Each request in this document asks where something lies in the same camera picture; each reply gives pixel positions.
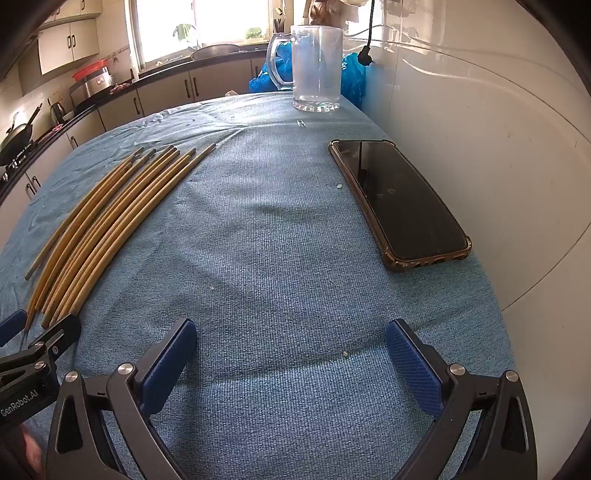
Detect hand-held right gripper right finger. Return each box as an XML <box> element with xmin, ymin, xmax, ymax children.
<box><xmin>385</xmin><ymin>318</ymin><xmax>539</xmax><ymax>480</ymax></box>

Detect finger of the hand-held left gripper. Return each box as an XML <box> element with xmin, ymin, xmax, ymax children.
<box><xmin>0</xmin><ymin>315</ymin><xmax>82</xmax><ymax>400</ymax></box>
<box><xmin>0</xmin><ymin>309</ymin><xmax>28</xmax><ymax>348</ymax></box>

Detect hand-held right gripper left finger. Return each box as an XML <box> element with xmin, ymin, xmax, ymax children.
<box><xmin>46</xmin><ymin>318</ymin><xmax>199</xmax><ymax>480</ymax></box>

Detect bunch of wooden chopsticks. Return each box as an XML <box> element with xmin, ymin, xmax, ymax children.
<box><xmin>24</xmin><ymin>142</ymin><xmax>218</xmax><ymax>329</ymax></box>

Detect blue tablecloth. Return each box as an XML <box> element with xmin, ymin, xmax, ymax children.
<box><xmin>0</xmin><ymin>90</ymin><xmax>518</xmax><ymax>480</ymax></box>

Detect gas stove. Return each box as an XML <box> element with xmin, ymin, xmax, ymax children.
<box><xmin>0</xmin><ymin>143</ymin><xmax>33</xmax><ymax>185</ymax></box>

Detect smartphone in brown case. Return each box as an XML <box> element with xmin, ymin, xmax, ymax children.
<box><xmin>328</xmin><ymin>138</ymin><xmax>472</xmax><ymax>273</ymax></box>

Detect black wok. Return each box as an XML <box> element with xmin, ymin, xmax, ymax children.
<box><xmin>0</xmin><ymin>104</ymin><xmax>43</xmax><ymax>167</ymax></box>

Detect steel pot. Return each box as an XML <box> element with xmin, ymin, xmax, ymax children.
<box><xmin>69</xmin><ymin>67</ymin><xmax>115</xmax><ymax>112</ymax></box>

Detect red plastic basin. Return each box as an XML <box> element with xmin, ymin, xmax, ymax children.
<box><xmin>71</xmin><ymin>59</ymin><xmax>109</xmax><ymax>81</ymax></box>

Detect white base cabinets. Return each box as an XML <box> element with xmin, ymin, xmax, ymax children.
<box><xmin>0</xmin><ymin>55</ymin><xmax>273</xmax><ymax>217</ymax></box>

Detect blue plastic bag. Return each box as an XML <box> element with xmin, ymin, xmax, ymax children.
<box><xmin>341</xmin><ymin>52</ymin><xmax>369</xmax><ymax>109</ymax></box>
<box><xmin>249</xmin><ymin>44</ymin><xmax>294</xmax><ymax>95</ymax></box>

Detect black kitchen countertop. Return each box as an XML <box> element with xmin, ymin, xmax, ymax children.
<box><xmin>0</xmin><ymin>48</ymin><xmax>273</xmax><ymax>199</ymax></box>

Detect clear glass mug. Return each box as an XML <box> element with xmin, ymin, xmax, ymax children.
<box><xmin>266</xmin><ymin>25</ymin><xmax>345</xmax><ymax>113</ymax></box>

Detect steel basin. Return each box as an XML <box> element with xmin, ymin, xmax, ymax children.
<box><xmin>190</xmin><ymin>44</ymin><xmax>242</xmax><ymax>62</ymax></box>

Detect kitchen window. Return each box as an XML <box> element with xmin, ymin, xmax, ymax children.
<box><xmin>129</xmin><ymin>0</ymin><xmax>273</xmax><ymax>65</ymax></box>

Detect tan hanging plastic bag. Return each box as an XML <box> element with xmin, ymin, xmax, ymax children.
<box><xmin>307</xmin><ymin>0</ymin><xmax>365</xmax><ymax>25</ymax></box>

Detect white wall cabinet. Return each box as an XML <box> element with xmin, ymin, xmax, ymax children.
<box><xmin>37</xmin><ymin>0</ymin><xmax>102</xmax><ymax>77</ymax></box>

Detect black power cable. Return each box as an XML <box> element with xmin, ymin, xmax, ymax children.
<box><xmin>358</xmin><ymin>0</ymin><xmax>376</xmax><ymax>66</ymax></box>

